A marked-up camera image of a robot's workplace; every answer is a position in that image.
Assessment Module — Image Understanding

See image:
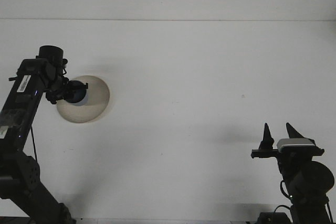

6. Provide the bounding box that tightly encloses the pale blue cup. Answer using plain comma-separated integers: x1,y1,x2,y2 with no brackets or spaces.
64,81,90,107

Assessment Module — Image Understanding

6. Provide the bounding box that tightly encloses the pale round plate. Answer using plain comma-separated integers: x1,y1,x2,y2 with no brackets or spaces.
56,74,110,124

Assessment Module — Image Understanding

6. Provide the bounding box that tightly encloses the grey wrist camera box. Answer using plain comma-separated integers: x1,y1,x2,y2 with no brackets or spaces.
277,138,316,154

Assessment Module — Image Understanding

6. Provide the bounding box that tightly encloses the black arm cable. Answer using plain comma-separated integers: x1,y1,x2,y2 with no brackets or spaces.
272,180,292,217
29,125,38,162

